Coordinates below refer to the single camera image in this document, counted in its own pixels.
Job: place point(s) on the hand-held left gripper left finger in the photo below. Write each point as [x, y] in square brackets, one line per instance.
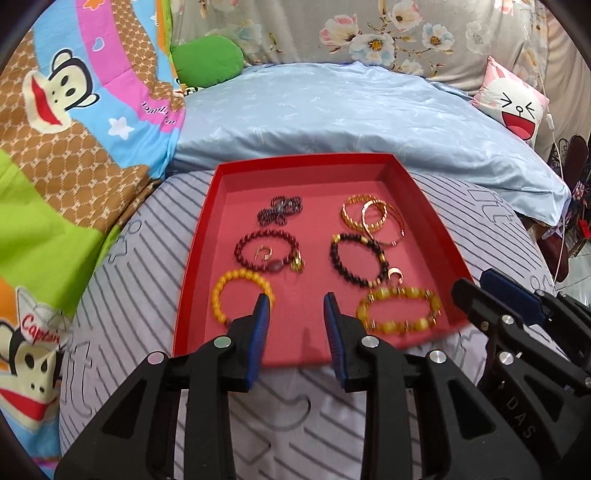
[258, 337]

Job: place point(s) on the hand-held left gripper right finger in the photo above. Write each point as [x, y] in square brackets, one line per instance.
[333, 337]

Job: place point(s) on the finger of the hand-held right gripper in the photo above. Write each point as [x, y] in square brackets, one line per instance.
[512, 295]
[485, 304]

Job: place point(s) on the red cardboard box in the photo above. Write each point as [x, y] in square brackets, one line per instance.
[314, 286]

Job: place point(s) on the gold hoop earring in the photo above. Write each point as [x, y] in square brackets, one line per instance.
[398, 277]
[268, 251]

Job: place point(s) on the thin gold bangle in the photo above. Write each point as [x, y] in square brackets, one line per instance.
[399, 235]

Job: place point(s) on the grey striped bed sheet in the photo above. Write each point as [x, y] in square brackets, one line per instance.
[138, 300]

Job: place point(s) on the dark metal chair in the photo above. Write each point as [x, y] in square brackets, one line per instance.
[579, 157]

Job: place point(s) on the laughing cat face pillow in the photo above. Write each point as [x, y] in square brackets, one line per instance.
[512, 106]

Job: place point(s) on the light blue blanket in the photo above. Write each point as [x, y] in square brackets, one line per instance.
[346, 115]

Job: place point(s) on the cartoon monkey blanket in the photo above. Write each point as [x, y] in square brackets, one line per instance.
[69, 161]

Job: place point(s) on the green pillow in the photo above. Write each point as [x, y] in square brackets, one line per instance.
[207, 60]

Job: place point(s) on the floral grey cloth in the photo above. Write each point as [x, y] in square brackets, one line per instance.
[300, 27]

